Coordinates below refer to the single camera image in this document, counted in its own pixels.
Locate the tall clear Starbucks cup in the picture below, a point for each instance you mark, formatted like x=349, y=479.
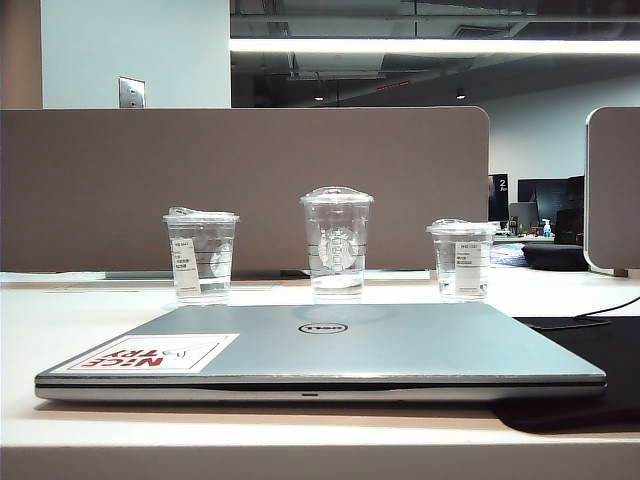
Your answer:
x=337, y=225

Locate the silver Dell laptop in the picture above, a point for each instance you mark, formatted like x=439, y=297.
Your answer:
x=350, y=350

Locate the clear cup with long label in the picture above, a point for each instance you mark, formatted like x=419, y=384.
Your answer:
x=200, y=240

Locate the small clear cup with label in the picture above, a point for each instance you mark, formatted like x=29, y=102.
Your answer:
x=462, y=260

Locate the black sign with numeral two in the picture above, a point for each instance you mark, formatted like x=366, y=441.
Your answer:
x=497, y=200

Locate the black ceiling spot lamp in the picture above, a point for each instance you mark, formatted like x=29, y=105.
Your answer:
x=460, y=93

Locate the white red Nice Try sticker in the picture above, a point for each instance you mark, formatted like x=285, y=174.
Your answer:
x=150, y=352

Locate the long ceiling light strip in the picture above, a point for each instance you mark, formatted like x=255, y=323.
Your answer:
x=425, y=45

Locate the blue spray bottle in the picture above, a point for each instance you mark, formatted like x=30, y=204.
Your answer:
x=547, y=229

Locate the wide brown desk divider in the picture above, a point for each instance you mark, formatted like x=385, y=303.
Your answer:
x=100, y=175

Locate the black computer monitor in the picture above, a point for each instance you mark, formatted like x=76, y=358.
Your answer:
x=547, y=195

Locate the black round cushion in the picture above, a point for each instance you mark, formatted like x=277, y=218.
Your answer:
x=552, y=256

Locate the black office chair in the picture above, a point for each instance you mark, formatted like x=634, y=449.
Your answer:
x=570, y=227

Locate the narrow brown desk divider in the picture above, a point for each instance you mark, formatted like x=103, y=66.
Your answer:
x=617, y=200

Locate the black mouse pad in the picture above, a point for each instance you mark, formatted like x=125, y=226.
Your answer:
x=620, y=355

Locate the metal wall switch plate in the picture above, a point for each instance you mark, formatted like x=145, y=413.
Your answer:
x=132, y=92

